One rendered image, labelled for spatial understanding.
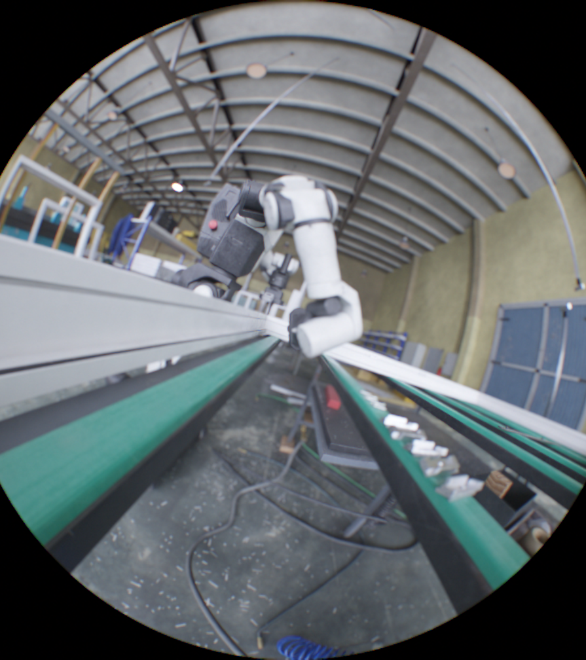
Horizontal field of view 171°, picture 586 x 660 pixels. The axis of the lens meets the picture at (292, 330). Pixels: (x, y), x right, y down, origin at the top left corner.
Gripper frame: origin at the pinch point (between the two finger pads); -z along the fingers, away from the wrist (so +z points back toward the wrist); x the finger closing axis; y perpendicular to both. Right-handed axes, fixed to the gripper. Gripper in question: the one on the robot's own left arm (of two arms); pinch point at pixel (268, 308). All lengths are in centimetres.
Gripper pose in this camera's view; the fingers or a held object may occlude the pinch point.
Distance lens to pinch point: 91.8
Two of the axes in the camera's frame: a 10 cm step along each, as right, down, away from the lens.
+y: -0.2, 0.3, -10.0
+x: -9.4, -3.4, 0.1
